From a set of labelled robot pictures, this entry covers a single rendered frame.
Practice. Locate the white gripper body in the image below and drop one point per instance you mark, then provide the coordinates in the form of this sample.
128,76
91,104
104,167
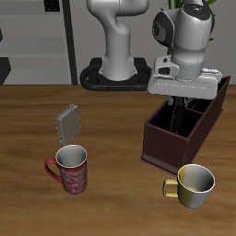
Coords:
181,87

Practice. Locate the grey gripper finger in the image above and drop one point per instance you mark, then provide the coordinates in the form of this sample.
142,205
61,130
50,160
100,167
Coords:
169,99
186,102

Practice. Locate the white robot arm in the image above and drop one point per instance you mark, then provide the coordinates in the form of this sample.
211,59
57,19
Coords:
118,46

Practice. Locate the dark brown desk caddy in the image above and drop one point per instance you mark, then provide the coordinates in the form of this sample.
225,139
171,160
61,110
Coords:
167,146

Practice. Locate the grey book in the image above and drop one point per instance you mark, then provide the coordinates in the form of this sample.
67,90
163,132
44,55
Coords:
70,126

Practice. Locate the yellow mug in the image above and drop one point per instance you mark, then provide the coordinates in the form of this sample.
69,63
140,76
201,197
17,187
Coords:
192,193

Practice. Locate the red patterned mug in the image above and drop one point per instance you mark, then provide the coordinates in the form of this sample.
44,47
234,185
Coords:
75,179

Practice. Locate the white shelf unit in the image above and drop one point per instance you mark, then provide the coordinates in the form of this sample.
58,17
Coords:
30,46

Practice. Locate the small black box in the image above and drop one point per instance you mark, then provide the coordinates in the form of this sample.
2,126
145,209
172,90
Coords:
51,5

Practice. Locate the black block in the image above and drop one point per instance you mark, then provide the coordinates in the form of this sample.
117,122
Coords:
4,70

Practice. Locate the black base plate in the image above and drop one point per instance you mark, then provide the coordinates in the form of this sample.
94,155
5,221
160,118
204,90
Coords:
89,80

